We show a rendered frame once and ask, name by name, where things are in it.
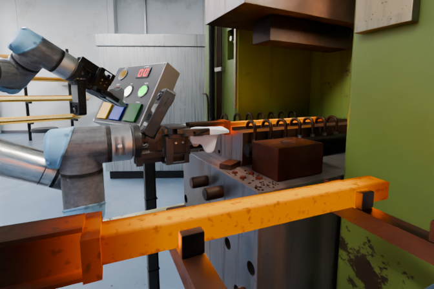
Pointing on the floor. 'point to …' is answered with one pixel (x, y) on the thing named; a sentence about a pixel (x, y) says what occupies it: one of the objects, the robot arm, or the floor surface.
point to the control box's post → (148, 209)
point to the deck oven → (187, 40)
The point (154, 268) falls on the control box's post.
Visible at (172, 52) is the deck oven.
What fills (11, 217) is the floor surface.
